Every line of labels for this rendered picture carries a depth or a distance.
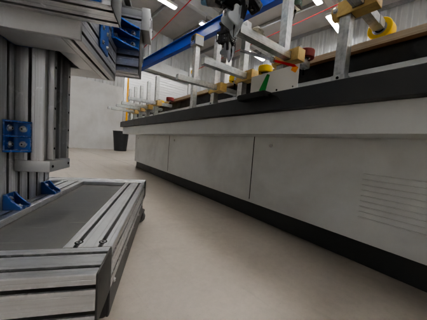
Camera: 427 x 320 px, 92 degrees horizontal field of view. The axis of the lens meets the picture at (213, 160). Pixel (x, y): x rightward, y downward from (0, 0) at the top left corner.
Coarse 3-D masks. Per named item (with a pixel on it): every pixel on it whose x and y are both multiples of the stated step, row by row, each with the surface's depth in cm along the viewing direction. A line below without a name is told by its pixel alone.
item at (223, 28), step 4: (220, 24) 109; (220, 28) 111; (224, 28) 109; (220, 32) 107; (224, 32) 106; (228, 32) 105; (220, 36) 108; (224, 36) 107; (216, 40) 109; (220, 40) 108; (224, 40) 107; (232, 40) 107; (232, 44) 109
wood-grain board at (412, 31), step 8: (424, 24) 68; (400, 32) 73; (408, 32) 72; (416, 32) 70; (424, 32) 69; (376, 40) 79; (384, 40) 77; (392, 40) 75; (400, 40) 74; (352, 48) 85; (360, 48) 83; (368, 48) 82; (376, 48) 81; (320, 56) 96; (328, 56) 93; (312, 64) 100; (184, 96) 200
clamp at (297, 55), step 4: (292, 48) 86; (296, 48) 84; (300, 48) 84; (292, 52) 86; (296, 52) 84; (300, 52) 84; (304, 52) 86; (292, 56) 86; (296, 56) 84; (300, 56) 85; (304, 56) 86; (280, 60) 90; (284, 60) 89; (288, 60) 87; (292, 60) 86; (296, 60) 86; (300, 60) 85; (272, 64) 94; (276, 64) 92; (280, 64) 91
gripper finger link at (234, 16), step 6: (234, 6) 66; (240, 6) 67; (228, 12) 65; (234, 12) 66; (240, 12) 67; (234, 18) 67; (240, 18) 67; (234, 24) 68; (240, 24) 68; (234, 30) 69; (234, 36) 69
